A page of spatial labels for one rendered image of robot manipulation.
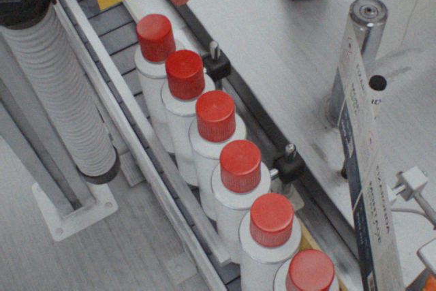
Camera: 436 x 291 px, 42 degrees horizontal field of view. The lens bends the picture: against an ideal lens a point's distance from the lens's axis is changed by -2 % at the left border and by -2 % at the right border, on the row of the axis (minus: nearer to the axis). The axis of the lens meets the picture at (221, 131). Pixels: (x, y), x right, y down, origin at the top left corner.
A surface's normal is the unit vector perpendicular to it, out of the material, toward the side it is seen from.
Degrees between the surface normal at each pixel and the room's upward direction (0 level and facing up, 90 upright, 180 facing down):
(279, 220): 2
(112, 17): 0
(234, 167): 2
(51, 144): 90
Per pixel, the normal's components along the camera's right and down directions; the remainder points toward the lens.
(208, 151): -0.26, 0.23
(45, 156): 0.50, 0.74
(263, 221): -0.02, -0.53
